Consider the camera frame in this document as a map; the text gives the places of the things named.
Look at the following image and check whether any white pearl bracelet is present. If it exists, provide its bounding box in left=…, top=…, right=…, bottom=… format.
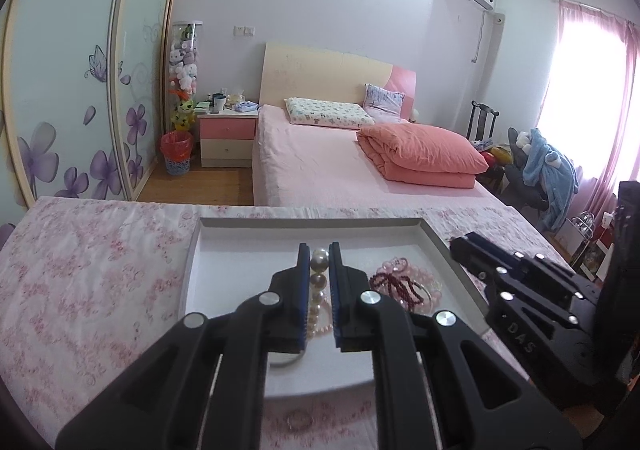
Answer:
left=305, top=248, right=333, bottom=338

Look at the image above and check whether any dark red bead necklace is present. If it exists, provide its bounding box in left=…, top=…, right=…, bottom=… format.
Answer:
left=369, top=264, right=426, bottom=311

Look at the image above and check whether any pink crystal bead bracelet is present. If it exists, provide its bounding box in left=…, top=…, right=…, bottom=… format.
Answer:
left=371, top=256, right=446, bottom=316

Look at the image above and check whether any small silver ring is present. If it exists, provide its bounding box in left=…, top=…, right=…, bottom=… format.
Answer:
left=285, top=410, right=315, bottom=434

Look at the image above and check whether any silver cuff bangle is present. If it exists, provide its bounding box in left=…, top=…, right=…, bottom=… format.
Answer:
left=268, top=352, right=305, bottom=369

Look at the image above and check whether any grey shallow jewelry tray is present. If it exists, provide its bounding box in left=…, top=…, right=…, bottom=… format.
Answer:
left=179, top=218, right=488, bottom=399

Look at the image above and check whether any blue fluffy robe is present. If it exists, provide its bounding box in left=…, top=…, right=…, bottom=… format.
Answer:
left=523, top=128, right=578, bottom=232

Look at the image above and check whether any pink mattress sheet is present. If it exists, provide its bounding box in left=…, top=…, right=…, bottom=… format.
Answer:
left=252, top=105, right=503, bottom=209

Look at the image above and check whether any folded coral pink duvet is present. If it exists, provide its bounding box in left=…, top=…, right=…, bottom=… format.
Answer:
left=357, top=124, right=489, bottom=189

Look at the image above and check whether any dark wooden chair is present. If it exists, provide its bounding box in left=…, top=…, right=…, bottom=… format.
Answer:
left=466, top=100, right=500, bottom=142

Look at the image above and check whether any pink bedside nightstand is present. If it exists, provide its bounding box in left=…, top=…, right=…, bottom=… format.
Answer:
left=198, top=110, right=259, bottom=168

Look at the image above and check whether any pink window curtain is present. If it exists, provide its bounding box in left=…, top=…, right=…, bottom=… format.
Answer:
left=537, top=0, right=639, bottom=219

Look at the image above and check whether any floral white pillow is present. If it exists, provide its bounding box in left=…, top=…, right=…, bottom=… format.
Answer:
left=284, top=98, right=375, bottom=130

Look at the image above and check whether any purple patterned small pillow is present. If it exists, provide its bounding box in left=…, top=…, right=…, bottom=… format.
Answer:
left=363, top=84, right=405, bottom=123

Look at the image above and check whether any red lined waste basket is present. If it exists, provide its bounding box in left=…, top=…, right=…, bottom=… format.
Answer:
left=160, top=130, right=193, bottom=177

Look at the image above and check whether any beige and pink headboard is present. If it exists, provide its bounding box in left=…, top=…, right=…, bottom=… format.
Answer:
left=259, top=41, right=416, bottom=119

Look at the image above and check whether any pink floral bedsheet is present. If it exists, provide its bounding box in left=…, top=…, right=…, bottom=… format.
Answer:
left=1, top=197, right=568, bottom=449

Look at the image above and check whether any plush toy display tube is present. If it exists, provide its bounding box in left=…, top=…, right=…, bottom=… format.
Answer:
left=166, top=20, right=203, bottom=131

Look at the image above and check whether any sliding wardrobe with purple flowers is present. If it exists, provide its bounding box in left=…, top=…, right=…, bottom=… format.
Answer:
left=1, top=0, right=171, bottom=236

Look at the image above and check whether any white wall socket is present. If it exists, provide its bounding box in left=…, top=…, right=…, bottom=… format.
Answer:
left=233, top=26, right=255, bottom=37

